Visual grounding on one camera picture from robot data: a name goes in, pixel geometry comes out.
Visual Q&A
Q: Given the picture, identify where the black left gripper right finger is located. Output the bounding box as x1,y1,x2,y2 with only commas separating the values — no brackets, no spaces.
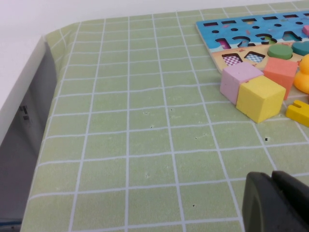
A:
271,170,309,213

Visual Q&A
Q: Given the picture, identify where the yellow H-shaped piece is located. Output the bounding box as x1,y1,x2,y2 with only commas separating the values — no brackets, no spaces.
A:
285,100,309,128

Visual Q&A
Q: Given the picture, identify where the yellow rubber duck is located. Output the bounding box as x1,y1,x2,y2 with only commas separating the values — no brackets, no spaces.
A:
293,53,309,95

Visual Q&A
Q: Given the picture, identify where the green circle piece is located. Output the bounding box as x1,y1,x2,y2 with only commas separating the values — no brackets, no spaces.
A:
267,44,294,60

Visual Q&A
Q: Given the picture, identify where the white and grey side cabinet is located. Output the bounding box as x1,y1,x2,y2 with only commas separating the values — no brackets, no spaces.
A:
0,35,57,225

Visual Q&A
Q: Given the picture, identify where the orange foam cube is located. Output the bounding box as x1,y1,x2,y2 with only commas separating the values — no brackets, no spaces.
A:
263,57,299,101

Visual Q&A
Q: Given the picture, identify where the blue wooden puzzle board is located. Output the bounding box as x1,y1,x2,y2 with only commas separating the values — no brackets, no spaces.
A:
195,11,309,73

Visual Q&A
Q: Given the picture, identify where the green checkered tablecloth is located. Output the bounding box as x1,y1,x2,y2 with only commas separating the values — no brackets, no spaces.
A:
20,0,309,232

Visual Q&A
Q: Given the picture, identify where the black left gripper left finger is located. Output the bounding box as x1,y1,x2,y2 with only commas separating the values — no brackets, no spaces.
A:
242,171,309,232

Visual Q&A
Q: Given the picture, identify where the yellow foam cube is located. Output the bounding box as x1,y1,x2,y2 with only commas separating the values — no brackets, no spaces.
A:
236,75,287,124

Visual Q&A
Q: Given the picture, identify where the pink foam cube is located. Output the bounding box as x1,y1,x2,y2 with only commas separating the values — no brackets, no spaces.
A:
219,61,264,105

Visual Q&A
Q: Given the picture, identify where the teal heart piece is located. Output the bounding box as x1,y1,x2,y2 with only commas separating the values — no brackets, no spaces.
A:
291,41,309,56

